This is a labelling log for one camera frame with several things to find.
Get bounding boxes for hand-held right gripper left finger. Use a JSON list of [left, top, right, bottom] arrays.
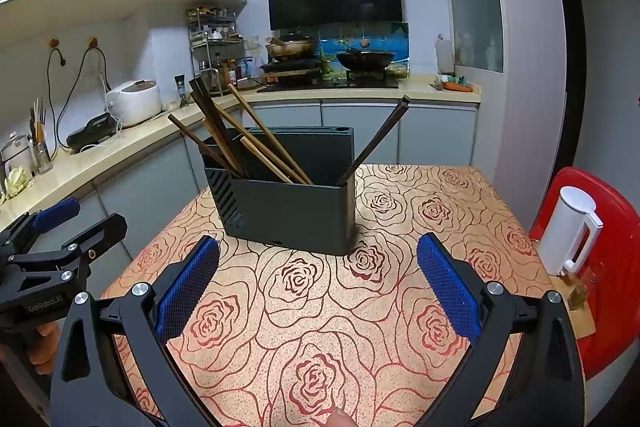
[[50, 234, 221, 427]]

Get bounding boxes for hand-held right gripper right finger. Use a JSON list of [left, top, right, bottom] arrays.
[[416, 232, 586, 427]]

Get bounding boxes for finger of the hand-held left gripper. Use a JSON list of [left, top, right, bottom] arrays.
[[6, 213, 129, 281], [0, 197, 81, 254]]

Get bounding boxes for dark grey utensil holder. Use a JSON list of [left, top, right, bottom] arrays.
[[198, 126, 357, 257]]

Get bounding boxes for bunch of wooden chopsticks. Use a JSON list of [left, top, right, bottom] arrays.
[[167, 77, 412, 188]]

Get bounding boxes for person's left hand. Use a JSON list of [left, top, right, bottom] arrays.
[[25, 323, 58, 376]]

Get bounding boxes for pale green cabbage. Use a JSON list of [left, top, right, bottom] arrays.
[[4, 166, 30, 196]]

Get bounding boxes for steel utensil jar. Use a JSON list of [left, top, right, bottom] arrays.
[[27, 98, 55, 175]]

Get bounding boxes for steel lidded pot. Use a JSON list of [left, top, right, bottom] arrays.
[[0, 132, 35, 178]]

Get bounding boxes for black sandwich maker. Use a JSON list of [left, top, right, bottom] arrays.
[[66, 116, 120, 152]]

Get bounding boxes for beige kitchen countertop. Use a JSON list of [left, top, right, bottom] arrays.
[[0, 79, 483, 230]]

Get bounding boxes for rose print tablecloth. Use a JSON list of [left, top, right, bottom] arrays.
[[100, 164, 553, 427]]

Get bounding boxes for white electric kettle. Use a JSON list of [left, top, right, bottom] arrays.
[[536, 186, 604, 275]]

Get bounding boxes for white rice cooker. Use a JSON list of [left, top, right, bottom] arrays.
[[106, 80, 162, 128]]

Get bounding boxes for small wooden board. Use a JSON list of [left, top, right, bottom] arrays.
[[555, 272, 597, 338]]

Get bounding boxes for grey lower kitchen cabinets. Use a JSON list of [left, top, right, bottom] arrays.
[[0, 99, 478, 308]]

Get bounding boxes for red plastic chair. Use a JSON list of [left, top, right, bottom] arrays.
[[529, 167, 640, 380]]

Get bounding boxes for cluster of seasoning bottles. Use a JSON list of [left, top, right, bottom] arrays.
[[199, 57, 251, 92]]

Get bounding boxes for metal spice rack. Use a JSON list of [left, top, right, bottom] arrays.
[[187, 8, 246, 95]]

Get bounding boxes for black gas stove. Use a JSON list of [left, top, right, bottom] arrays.
[[256, 74, 400, 94]]

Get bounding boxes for black portable cooker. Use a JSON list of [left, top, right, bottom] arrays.
[[259, 58, 321, 85]]

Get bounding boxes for black wok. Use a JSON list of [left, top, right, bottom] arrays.
[[336, 48, 397, 72]]

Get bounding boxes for brass lidded pot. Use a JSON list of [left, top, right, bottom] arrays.
[[265, 34, 318, 60]]

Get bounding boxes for blue seascape backsplash panel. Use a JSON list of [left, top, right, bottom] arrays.
[[317, 23, 410, 80]]

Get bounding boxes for black power cable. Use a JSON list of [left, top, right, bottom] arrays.
[[46, 38, 68, 148], [56, 38, 103, 142]]

